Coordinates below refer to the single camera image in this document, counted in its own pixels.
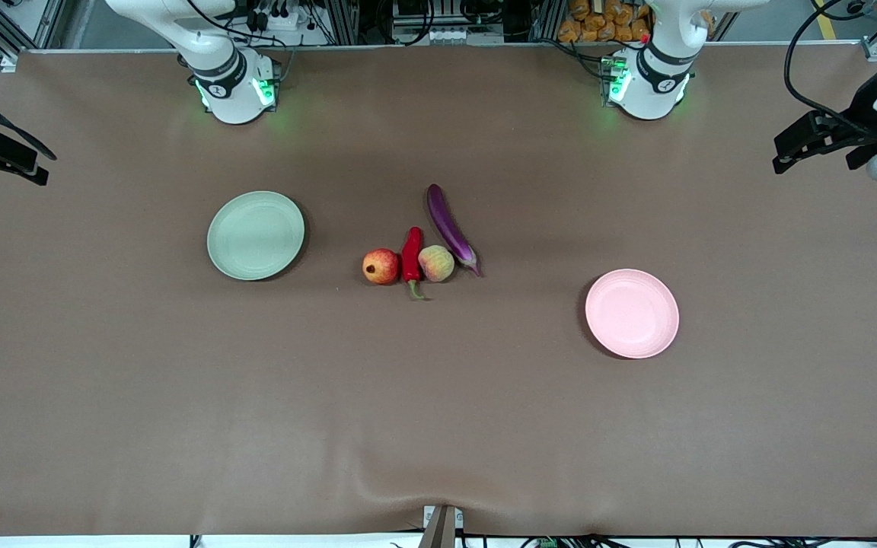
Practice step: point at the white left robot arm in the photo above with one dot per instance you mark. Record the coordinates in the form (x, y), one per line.
(655, 68)

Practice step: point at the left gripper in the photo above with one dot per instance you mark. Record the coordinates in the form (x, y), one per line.
(862, 126)

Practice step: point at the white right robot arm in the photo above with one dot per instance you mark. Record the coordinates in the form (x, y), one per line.
(218, 53)

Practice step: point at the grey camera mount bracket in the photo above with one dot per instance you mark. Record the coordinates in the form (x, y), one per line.
(442, 529)

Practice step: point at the brown table cloth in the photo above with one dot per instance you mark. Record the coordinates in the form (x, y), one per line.
(438, 418)

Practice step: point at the purple eggplant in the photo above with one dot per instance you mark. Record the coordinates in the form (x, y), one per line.
(448, 224)

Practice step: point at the aluminium frame post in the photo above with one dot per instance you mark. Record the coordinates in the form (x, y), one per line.
(341, 23)
(546, 21)

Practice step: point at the white power strip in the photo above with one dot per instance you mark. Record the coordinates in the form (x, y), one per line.
(461, 35)

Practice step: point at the orange netted fruit bag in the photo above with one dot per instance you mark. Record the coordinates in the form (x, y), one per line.
(598, 23)

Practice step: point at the grey base connector box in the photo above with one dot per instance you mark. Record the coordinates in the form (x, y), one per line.
(271, 84)
(612, 76)

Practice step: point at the pale green plate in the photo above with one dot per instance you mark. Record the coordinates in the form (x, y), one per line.
(256, 236)

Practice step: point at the yellow pink peach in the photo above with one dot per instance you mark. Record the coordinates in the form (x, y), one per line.
(436, 263)

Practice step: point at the red chili pepper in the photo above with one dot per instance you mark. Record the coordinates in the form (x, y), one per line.
(410, 259)

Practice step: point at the red apple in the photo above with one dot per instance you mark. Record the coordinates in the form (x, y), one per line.
(381, 266)

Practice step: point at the pink plate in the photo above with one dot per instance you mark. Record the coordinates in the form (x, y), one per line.
(633, 313)

